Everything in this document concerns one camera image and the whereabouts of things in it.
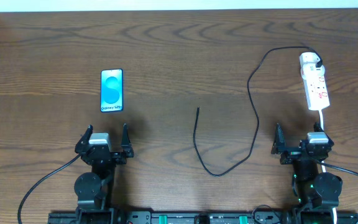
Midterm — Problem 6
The white power strip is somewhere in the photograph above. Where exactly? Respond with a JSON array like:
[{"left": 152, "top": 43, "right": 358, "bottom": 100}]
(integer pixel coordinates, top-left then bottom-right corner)
[{"left": 300, "top": 52, "right": 330, "bottom": 111}]

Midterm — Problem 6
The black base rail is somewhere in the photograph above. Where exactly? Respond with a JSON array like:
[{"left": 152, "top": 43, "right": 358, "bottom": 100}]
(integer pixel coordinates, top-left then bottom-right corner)
[{"left": 47, "top": 210, "right": 358, "bottom": 224}]

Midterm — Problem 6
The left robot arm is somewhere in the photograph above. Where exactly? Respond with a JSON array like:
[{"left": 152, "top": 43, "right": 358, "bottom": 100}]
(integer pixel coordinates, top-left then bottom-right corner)
[{"left": 72, "top": 124, "right": 134, "bottom": 224}]

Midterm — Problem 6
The white power strip cord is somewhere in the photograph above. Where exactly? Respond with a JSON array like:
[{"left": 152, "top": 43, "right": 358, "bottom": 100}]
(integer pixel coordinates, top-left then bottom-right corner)
[{"left": 318, "top": 109, "right": 338, "bottom": 224}]

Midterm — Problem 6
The blue Galaxy smartphone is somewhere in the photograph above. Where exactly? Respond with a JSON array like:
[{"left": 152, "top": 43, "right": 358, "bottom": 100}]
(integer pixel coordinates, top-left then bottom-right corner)
[{"left": 100, "top": 68, "right": 124, "bottom": 113}]

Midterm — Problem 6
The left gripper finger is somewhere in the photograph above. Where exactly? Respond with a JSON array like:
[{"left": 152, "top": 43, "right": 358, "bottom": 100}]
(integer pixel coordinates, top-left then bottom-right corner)
[
  {"left": 121, "top": 123, "right": 132, "bottom": 152},
  {"left": 78, "top": 124, "right": 93, "bottom": 147}
]

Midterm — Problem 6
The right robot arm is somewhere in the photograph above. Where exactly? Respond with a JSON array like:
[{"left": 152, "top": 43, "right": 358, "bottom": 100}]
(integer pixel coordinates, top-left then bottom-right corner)
[{"left": 271, "top": 123, "right": 342, "bottom": 223}]

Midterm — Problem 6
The black USB charging cable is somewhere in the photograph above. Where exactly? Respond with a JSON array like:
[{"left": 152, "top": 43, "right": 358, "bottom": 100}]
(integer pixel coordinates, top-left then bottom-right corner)
[{"left": 193, "top": 46, "right": 324, "bottom": 177}]

